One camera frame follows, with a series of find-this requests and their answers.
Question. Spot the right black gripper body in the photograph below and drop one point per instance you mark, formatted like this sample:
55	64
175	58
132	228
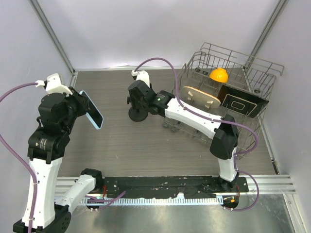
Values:
138	104

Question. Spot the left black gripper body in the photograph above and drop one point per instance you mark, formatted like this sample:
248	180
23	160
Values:
69	120

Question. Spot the black phone stand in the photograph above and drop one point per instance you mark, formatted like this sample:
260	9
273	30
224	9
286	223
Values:
136	112

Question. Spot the phone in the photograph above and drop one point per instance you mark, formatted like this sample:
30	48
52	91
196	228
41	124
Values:
93	114

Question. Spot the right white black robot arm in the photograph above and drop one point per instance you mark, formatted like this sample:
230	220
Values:
223	132

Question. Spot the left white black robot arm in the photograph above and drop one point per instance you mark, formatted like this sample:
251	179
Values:
58	113

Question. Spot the oval wooden board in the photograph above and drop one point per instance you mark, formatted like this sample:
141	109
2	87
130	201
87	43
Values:
200	98

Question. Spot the orange bowl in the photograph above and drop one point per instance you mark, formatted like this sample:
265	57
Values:
219	75

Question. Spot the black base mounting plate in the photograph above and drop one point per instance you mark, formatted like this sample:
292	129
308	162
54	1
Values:
164	187

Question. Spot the black square plate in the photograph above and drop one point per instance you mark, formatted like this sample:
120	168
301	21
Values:
241	101

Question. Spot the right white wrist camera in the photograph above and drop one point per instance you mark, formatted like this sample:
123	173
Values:
141	75

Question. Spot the grey wire dish rack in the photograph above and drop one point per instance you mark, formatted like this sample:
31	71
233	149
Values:
241	82

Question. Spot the white slotted cable duct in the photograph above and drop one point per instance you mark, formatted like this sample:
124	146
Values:
179	200

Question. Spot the aluminium frame rail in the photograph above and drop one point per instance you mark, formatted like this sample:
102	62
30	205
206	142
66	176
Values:
268	184

